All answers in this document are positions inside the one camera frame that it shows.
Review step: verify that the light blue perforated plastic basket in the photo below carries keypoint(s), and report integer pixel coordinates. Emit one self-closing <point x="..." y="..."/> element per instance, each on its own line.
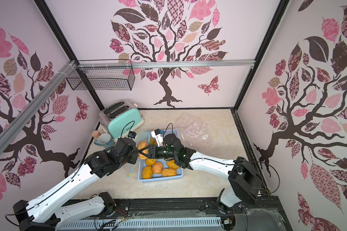
<point x="158" y="177"/>

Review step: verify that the aluminium rail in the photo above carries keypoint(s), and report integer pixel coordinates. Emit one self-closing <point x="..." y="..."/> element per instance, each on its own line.
<point x="138" y="65"/>
<point x="25" y="115"/>

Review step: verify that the orange potato centre right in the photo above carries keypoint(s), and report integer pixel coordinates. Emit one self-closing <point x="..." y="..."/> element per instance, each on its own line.
<point x="150" y="162"/>

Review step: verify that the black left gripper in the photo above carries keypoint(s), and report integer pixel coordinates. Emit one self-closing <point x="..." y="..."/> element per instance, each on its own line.
<point x="135" y="154"/>

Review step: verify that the reddish potato lower centre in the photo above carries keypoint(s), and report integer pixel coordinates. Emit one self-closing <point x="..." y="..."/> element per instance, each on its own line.
<point x="172" y="164"/>

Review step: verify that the yellow-green potato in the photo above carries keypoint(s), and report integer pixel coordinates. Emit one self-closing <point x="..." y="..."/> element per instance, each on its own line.
<point x="152" y="142"/>

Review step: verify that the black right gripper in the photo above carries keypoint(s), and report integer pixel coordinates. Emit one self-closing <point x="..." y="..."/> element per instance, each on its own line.
<point x="150" y="151"/>

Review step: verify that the wrinkled orange potato top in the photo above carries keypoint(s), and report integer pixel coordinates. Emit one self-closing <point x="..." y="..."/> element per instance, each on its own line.
<point x="143" y="152"/>

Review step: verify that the aluminium rail left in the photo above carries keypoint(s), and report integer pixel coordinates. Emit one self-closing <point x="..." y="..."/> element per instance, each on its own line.
<point x="25" y="115"/>

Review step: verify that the orange potato lower right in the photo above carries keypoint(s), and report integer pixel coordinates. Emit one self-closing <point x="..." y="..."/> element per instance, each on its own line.
<point x="147" y="173"/>

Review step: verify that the white blue ceramic mug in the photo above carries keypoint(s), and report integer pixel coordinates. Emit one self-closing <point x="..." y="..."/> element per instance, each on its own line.
<point x="104" y="140"/>

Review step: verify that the mint green silver toaster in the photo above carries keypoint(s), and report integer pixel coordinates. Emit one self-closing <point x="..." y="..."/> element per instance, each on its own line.
<point x="120" y="118"/>

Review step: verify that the white slotted cable duct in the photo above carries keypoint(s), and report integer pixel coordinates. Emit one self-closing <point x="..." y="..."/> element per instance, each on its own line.
<point x="145" y="224"/>

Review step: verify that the clear pink zipper bag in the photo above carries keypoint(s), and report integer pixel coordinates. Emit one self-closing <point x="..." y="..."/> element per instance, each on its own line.
<point x="194" y="133"/>

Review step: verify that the aluminium rail back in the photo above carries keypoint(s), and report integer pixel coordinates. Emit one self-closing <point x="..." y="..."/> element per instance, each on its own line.
<point x="138" y="65"/>

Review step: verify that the black wire wall basket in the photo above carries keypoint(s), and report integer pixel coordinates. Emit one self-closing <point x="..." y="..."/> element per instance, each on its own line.
<point x="104" y="74"/>

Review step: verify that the small pink cup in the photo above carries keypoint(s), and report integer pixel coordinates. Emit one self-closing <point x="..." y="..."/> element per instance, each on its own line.
<point x="96" y="135"/>

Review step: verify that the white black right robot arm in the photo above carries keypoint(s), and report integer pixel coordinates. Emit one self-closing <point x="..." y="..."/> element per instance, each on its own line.
<point x="245" y="181"/>

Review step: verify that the black base frame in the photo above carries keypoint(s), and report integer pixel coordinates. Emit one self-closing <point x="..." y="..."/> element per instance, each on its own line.
<point x="266" y="215"/>

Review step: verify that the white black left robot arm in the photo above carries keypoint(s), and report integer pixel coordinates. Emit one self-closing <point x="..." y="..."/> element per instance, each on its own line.
<point x="48" y="212"/>

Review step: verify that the reddish orange potato right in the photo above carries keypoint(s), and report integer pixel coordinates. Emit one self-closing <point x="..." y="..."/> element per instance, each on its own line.
<point x="157" y="168"/>

